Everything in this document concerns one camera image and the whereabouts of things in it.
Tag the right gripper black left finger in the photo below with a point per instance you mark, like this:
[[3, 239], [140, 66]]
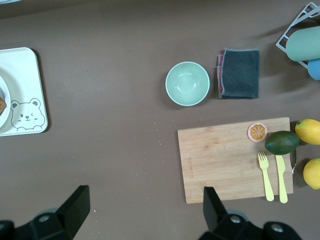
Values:
[[75, 210]]

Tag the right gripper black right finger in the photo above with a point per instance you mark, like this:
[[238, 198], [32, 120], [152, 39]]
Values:
[[215, 215]]

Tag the seeded brown bread slice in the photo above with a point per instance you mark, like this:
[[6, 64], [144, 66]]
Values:
[[2, 107]]

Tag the round white plate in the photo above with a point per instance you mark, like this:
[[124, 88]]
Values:
[[6, 93]]

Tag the yellow plastic fork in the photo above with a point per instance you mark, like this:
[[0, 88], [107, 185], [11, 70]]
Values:
[[267, 185]]

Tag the wooden cutting board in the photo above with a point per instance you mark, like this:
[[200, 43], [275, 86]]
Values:
[[225, 155]]

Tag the yellow plastic knife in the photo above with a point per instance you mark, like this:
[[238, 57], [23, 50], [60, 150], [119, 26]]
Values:
[[282, 180]]

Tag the orange slice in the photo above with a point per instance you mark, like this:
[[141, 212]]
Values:
[[257, 132]]

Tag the dark green avocado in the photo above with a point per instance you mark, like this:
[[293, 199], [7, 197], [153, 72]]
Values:
[[281, 142]]

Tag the yellow lemon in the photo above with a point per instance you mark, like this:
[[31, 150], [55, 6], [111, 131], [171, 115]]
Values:
[[312, 173], [308, 131]]

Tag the mint green bowl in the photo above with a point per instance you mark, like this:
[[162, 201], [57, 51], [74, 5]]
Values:
[[187, 83]]

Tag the pink cloth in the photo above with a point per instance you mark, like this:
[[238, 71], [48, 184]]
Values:
[[220, 75]]

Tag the dark grey cloth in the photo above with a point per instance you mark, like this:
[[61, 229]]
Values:
[[240, 75]]

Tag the cream bear print tray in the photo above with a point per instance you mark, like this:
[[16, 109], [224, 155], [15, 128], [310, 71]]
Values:
[[22, 75]]

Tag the light blue cup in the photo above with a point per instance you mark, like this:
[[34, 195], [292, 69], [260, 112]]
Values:
[[315, 68]]

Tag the sage green cup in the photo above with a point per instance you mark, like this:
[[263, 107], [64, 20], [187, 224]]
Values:
[[305, 43]]

